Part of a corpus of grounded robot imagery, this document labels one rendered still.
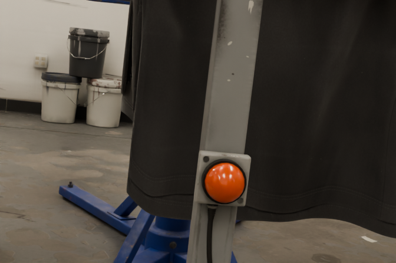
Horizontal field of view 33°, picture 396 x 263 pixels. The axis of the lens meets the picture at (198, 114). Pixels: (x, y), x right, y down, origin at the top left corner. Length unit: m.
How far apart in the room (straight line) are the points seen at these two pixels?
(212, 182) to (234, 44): 0.13
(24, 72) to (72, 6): 0.66
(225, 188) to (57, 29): 5.01
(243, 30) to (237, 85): 0.05
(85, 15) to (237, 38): 4.94
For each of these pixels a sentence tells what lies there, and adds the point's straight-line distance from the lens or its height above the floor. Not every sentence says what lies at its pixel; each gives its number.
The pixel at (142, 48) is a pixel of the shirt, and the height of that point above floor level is 0.76.
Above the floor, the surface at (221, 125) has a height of 0.70.
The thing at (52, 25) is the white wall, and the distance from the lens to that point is 5.58.
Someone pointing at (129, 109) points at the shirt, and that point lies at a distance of 1.00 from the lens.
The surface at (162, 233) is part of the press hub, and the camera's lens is 2.31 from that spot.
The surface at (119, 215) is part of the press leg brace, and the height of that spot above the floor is 0.06.
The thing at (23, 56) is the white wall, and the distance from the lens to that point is 5.62.
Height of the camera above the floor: 0.78
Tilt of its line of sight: 7 degrees down
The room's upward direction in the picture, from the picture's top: 7 degrees clockwise
